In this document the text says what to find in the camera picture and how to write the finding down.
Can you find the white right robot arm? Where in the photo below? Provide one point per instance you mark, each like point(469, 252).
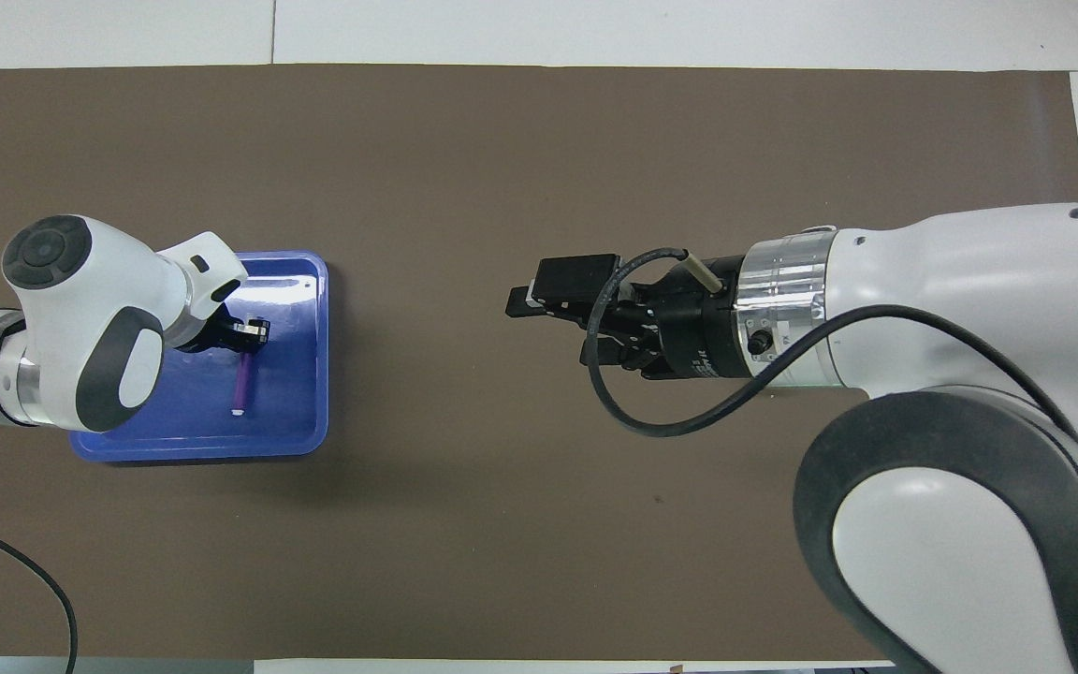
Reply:
point(969, 271)

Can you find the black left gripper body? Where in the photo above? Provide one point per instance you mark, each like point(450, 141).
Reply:
point(216, 332)

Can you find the blue plastic tray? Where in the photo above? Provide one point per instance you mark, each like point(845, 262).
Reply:
point(296, 421)

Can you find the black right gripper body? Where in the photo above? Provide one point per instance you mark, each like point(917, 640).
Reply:
point(698, 323)

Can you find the purple marker pen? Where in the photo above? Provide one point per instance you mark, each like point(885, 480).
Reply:
point(242, 384)

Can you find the brown table mat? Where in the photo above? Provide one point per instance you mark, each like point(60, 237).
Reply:
point(408, 187)

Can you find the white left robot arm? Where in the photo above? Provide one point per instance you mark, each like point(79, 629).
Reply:
point(80, 290)

